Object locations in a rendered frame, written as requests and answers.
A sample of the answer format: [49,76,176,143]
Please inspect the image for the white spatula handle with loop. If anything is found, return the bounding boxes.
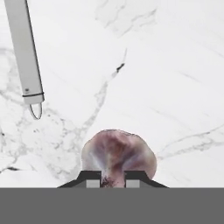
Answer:
[3,0,46,121]

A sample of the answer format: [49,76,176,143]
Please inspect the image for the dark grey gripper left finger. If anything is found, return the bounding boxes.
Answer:
[57,170,102,189]

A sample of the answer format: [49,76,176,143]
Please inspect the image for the purple white garlic bulb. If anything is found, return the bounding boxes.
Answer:
[80,129,158,189]

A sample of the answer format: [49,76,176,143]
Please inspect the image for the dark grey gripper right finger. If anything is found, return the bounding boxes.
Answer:
[125,170,170,189]

